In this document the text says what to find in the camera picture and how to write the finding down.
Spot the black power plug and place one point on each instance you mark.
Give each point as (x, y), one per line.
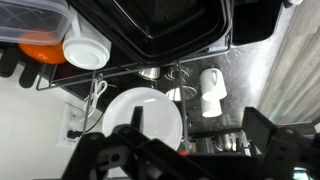
(74, 134)

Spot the white ceramic mug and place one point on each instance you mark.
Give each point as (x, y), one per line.
(213, 83)

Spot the white round plate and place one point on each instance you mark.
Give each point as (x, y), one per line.
(156, 113)

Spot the white plastic cup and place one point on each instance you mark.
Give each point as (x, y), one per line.
(86, 53)

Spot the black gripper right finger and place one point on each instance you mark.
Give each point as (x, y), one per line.
(293, 153)

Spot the small steel cup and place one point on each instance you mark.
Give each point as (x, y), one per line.
(150, 72)

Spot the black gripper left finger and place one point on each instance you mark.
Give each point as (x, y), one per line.
(100, 156)

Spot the white wall outlet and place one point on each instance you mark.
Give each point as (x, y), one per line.
(68, 116)

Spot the translucent plastic food container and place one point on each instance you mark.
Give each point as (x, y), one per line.
(30, 20)

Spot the orange bowl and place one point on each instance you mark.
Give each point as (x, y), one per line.
(43, 53)

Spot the black plastic food tray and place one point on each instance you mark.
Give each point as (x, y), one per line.
(156, 30)

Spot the black dish rack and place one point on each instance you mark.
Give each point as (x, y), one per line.
(253, 23)

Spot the steel funnel cup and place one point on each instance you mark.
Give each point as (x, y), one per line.
(175, 93)

